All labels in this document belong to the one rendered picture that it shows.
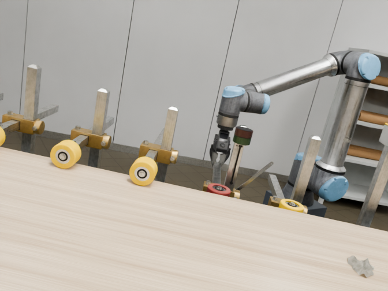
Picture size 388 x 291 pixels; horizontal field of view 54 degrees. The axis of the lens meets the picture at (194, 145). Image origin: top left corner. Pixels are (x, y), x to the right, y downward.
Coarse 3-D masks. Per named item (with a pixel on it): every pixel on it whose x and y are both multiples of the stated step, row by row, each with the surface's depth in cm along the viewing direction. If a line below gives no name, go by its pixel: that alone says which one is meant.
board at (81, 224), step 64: (0, 192) 96; (64, 192) 103; (128, 192) 111; (192, 192) 120; (0, 256) 73; (64, 256) 77; (128, 256) 81; (192, 256) 86; (256, 256) 92; (320, 256) 98; (384, 256) 105
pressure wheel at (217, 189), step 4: (212, 184) 128; (216, 184) 129; (220, 184) 130; (208, 188) 125; (212, 188) 125; (216, 188) 127; (220, 188) 126; (224, 188) 128; (228, 188) 128; (212, 192) 124; (216, 192) 123; (220, 192) 123; (224, 192) 124; (228, 192) 125; (228, 196) 125
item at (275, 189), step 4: (268, 176) 167; (272, 176) 165; (268, 180) 165; (272, 180) 160; (276, 180) 161; (272, 184) 157; (276, 184) 156; (272, 188) 155; (276, 188) 152; (280, 188) 153; (272, 192) 153; (276, 192) 147; (280, 192) 148; (280, 196) 144
